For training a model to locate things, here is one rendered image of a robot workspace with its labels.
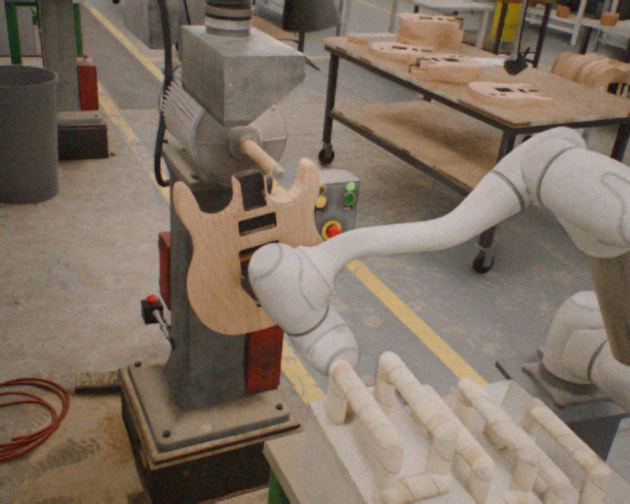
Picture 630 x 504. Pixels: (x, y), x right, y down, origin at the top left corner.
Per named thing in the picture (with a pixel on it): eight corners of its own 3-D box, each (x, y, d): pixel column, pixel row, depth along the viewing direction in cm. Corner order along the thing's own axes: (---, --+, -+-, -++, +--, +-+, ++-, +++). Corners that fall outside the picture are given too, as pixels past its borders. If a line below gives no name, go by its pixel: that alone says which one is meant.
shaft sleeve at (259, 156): (247, 137, 175) (257, 144, 177) (240, 148, 175) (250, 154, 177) (275, 163, 161) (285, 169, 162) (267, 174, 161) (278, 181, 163)
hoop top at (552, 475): (482, 418, 127) (485, 403, 125) (497, 414, 128) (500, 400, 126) (555, 501, 111) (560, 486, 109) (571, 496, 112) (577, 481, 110)
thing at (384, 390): (368, 405, 114) (375, 357, 110) (385, 401, 115) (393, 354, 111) (377, 418, 112) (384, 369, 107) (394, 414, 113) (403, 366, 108)
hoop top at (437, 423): (374, 365, 110) (376, 348, 109) (392, 362, 112) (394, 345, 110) (440, 453, 94) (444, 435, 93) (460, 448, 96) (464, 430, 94)
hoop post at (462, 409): (444, 425, 124) (454, 382, 119) (460, 421, 125) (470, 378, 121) (455, 437, 121) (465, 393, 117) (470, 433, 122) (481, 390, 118)
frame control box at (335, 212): (255, 235, 220) (259, 156, 208) (317, 227, 229) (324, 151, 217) (286, 272, 201) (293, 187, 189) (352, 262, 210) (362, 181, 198)
